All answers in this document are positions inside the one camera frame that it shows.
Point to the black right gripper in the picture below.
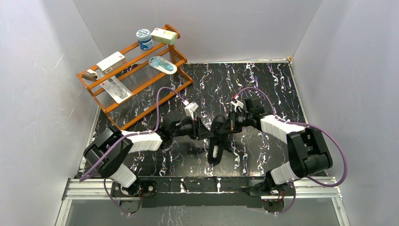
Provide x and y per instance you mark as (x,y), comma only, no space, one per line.
(230,125)

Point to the white red long box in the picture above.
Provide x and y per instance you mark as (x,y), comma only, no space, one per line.
(112,62)

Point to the blue item blister pack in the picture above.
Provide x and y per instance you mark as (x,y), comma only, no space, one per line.
(162,65)

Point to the small beige tape dispenser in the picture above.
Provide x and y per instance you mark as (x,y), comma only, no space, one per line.
(90,75)

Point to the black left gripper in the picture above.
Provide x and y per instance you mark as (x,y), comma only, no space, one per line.
(197,128)

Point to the clear plastic packet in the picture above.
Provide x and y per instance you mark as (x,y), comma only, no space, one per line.
(116,89)

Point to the black canvas sneaker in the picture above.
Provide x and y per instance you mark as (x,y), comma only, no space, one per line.
(216,160)

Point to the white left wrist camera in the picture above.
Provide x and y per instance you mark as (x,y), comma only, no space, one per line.
(190,108)

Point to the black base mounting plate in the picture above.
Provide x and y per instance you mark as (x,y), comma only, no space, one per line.
(253,197)

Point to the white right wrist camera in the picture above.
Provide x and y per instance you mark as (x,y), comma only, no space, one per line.
(237,106)

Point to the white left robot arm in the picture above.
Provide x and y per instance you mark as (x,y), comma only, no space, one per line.
(107,152)

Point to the blue white round tub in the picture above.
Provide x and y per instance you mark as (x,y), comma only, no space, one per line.
(144,39)

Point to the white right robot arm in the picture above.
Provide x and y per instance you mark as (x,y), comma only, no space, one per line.
(307,149)

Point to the orange wooden shelf rack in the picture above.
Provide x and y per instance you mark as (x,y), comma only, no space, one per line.
(142,80)

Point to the aluminium rail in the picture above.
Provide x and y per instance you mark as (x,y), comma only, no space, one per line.
(96,189)

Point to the green white small box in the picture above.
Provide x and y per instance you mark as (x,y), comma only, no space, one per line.
(164,36)

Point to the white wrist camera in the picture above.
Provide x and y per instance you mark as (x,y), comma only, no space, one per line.
(190,108)
(237,106)

